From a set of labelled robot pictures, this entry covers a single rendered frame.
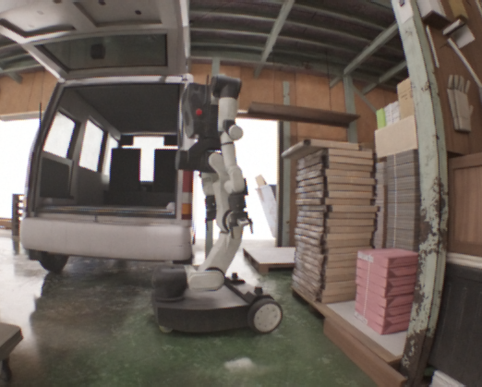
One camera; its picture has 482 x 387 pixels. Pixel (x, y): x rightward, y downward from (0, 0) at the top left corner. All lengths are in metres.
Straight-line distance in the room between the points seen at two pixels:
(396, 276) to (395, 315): 0.19
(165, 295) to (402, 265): 1.20
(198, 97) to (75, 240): 1.34
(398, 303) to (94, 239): 1.92
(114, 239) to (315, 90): 3.88
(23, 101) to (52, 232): 3.52
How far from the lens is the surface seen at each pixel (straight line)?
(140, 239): 1.99
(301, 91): 4.69
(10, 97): 5.67
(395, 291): 1.40
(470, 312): 1.05
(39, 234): 2.33
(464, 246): 1.03
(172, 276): 1.51
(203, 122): 1.53
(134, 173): 4.05
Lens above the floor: 0.69
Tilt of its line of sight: 3 degrees up
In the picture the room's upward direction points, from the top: 1 degrees clockwise
